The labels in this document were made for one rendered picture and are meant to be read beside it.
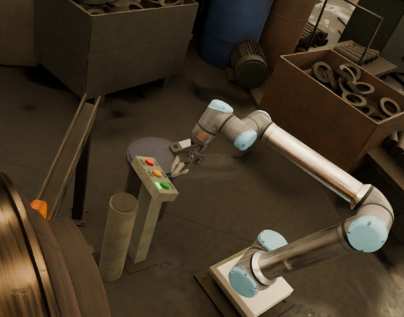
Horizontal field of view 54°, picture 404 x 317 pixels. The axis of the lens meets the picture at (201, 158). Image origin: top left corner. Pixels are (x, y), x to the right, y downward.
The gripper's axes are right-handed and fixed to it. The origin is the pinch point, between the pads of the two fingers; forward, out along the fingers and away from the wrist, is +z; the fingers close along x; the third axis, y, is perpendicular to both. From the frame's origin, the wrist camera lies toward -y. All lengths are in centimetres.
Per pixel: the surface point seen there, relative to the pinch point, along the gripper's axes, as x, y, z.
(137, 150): 40.9, 15.0, 19.5
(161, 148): 39, 28, 15
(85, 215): 41, 7, 68
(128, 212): -2.3, -12.7, 20.2
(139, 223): 5.6, 7.2, 36.6
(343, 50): 132, 281, -76
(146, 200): 4.9, 1.5, 20.7
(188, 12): 155, 95, -35
